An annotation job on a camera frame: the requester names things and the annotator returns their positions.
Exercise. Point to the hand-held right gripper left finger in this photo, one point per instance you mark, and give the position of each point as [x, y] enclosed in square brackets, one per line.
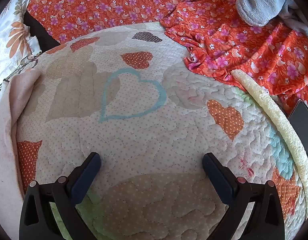
[85, 177]

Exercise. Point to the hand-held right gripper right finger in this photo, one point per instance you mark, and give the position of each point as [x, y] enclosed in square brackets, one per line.
[217, 180]

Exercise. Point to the white towel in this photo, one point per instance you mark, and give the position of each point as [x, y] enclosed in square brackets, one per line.
[6, 130]

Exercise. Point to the quilted heart print blanket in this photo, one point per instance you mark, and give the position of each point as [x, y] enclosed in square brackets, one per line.
[144, 130]

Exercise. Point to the black phone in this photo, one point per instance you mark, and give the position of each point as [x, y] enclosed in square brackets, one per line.
[301, 115]

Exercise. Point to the dark cloth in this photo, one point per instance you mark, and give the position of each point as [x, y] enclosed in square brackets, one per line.
[39, 35]

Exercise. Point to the white floral pillow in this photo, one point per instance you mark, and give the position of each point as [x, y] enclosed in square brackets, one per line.
[11, 30]

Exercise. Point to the white cloth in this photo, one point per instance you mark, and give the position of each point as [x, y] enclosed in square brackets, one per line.
[293, 20]

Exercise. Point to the grey fleece cloth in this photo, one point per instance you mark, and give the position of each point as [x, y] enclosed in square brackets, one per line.
[261, 2]

